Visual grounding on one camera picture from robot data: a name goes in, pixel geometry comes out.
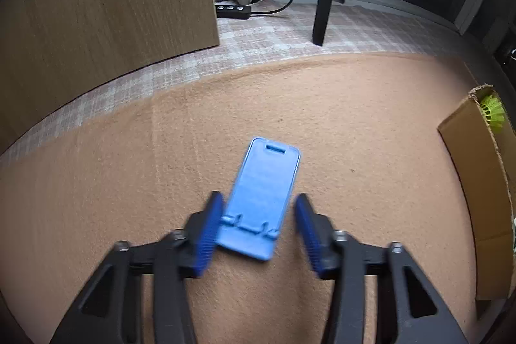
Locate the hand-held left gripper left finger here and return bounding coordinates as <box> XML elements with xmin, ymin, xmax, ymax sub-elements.
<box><xmin>50</xmin><ymin>191</ymin><xmax>224</xmax><ymax>344</ymax></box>

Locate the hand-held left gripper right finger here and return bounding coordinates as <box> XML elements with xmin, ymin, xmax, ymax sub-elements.
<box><xmin>294</xmin><ymin>194</ymin><xmax>468</xmax><ymax>344</ymax></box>

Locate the blue phone stand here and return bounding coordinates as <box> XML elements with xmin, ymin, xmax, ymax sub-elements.
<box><xmin>215</xmin><ymin>137</ymin><xmax>303</xmax><ymax>262</ymax></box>

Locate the cardboard box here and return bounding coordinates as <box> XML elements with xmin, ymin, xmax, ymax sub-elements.
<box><xmin>437</xmin><ymin>84</ymin><xmax>516</xmax><ymax>301</ymax></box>

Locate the yellow shuttlecock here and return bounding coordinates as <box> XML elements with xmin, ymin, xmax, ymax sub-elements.
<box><xmin>478</xmin><ymin>94</ymin><xmax>509</xmax><ymax>128</ymax></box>

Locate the plaid sheet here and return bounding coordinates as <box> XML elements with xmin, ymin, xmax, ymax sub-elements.
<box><xmin>0</xmin><ymin>1</ymin><xmax>466</xmax><ymax>169</ymax></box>

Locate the black power strip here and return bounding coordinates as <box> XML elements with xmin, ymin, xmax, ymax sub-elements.
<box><xmin>215</xmin><ymin>3</ymin><xmax>252</xmax><ymax>21</ymax></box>

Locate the grey window frame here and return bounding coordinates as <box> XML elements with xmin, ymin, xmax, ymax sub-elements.
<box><xmin>455</xmin><ymin>0</ymin><xmax>491</xmax><ymax>35</ymax></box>

